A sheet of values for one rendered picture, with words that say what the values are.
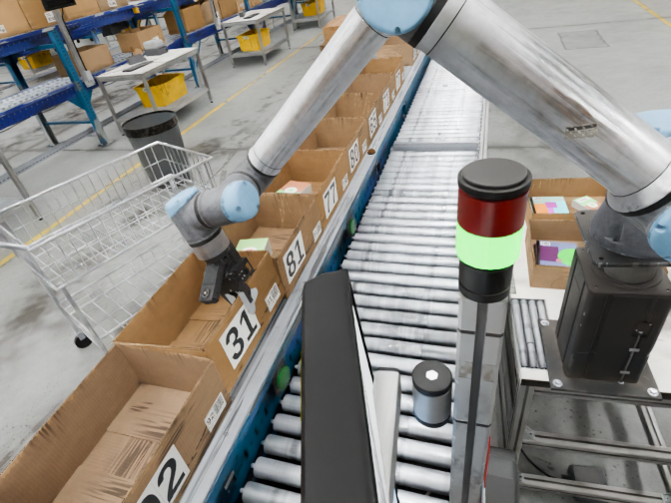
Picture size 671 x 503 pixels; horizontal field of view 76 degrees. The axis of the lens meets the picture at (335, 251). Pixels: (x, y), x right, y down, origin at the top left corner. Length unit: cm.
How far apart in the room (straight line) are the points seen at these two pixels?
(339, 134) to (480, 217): 206
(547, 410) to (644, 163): 157
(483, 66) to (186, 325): 113
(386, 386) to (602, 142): 51
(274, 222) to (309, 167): 40
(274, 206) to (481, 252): 142
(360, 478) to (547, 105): 61
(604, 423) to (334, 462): 202
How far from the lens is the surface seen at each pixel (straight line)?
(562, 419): 224
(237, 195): 98
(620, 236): 111
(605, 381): 141
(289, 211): 170
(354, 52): 90
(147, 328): 135
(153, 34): 783
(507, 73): 74
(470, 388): 49
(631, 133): 82
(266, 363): 125
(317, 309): 39
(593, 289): 117
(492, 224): 33
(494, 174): 33
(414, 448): 121
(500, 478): 82
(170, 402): 128
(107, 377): 127
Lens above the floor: 181
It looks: 36 degrees down
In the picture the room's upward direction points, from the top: 10 degrees counter-clockwise
